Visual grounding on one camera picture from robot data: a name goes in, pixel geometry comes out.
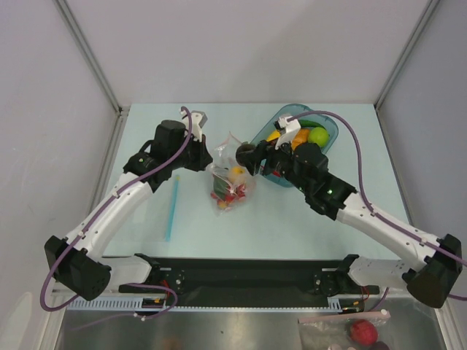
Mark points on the teal plastic tray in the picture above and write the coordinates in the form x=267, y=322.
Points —
x=294, y=109

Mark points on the yellow lemon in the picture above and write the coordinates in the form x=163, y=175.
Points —
x=274, y=135

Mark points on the white cable duct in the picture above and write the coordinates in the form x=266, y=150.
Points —
x=152, y=303

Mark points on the green apple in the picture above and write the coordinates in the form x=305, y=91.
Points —
x=318, y=136

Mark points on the red fruit in bag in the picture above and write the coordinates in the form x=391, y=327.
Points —
x=363, y=332

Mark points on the red strawberry bunch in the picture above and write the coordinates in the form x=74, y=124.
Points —
x=226, y=194

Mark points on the blue zipper clear bag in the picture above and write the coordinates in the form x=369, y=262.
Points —
x=152, y=220

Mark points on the clear zip top bag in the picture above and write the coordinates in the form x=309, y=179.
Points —
x=224, y=158

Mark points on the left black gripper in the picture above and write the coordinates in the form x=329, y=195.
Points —
x=203, y=158

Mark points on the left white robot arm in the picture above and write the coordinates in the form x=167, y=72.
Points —
x=76, y=261

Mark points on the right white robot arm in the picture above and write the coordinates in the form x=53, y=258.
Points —
x=427, y=266

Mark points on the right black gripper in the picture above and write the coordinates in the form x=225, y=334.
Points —
x=260, y=157

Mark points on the green chili pepper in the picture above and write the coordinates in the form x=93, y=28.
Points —
x=310, y=124

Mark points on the orange fruit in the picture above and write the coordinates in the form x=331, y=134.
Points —
x=236, y=174

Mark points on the dark purple fruit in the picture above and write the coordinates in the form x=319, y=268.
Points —
x=243, y=152

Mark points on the orange ginger root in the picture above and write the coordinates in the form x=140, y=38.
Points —
x=300, y=138

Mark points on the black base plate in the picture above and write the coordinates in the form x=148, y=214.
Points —
x=251, y=279

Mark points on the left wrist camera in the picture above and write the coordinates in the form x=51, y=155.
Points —
x=196, y=119

